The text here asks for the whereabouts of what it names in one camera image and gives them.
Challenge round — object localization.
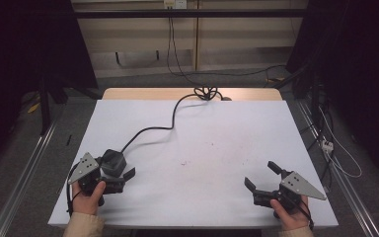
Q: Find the black curtain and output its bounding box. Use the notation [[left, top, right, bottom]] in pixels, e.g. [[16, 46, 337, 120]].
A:
[[285, 0, 379, 181], [0, 0, 99, 179]]

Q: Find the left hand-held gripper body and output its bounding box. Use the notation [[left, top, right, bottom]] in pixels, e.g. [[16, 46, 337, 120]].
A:
[[67, 151, 126, 207]]

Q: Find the white table cover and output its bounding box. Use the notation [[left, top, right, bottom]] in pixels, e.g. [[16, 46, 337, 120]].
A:
[[47, 99, 340, 229]]

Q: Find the white wall outlet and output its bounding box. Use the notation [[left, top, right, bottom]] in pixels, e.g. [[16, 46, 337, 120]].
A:
[[163, 0, 189, 10]]

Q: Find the aluminium floor rail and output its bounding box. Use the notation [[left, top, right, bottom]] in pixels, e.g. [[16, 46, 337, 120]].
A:
[[296, 100, 379, 237], [0, 121, 58, 237]]

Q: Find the black metal stand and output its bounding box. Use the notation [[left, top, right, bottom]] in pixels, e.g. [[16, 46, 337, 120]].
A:
[[38, 73, 54, 136]]

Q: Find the person's right hand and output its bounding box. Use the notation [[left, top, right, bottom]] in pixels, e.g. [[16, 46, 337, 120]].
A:
[[269, 195, 312, 232]]

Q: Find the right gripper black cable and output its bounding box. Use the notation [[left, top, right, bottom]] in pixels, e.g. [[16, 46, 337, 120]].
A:
[[289, 197, 315, 231]]

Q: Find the black adapter cable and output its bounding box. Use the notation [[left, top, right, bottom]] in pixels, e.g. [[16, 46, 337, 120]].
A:
[[120, 86, 233, 154]]

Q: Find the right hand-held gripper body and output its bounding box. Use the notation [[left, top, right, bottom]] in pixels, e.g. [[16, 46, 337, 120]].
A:
[[252, 169, 328, 219]]

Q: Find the person's left hand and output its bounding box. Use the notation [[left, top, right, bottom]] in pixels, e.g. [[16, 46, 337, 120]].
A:
[[71, 180, 108, 217]]

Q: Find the black power adapter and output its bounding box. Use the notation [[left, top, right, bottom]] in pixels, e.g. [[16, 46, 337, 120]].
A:
[[100, 148, 128, 179]]

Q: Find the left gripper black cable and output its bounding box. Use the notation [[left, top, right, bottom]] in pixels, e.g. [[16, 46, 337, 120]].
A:
[[65, 162, 82, 217]]

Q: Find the black hanging cable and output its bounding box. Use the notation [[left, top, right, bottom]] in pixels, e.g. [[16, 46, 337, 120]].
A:
[[166, 7, 201, 87]]

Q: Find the white power strip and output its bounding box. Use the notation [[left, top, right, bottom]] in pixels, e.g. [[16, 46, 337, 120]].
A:
[[321, 137, 335, 156]]

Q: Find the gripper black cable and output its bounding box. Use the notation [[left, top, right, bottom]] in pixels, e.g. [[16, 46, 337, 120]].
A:
[[65, 162, 82, 217], [289, 197, 315, 231]]

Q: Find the black horizontal bar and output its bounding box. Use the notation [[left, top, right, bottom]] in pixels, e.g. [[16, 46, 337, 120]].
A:
[[73, 8, 307, 19]]

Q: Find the white floor cable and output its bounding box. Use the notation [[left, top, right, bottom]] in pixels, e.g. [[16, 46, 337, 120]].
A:
[[318, 106, 363, 179]]

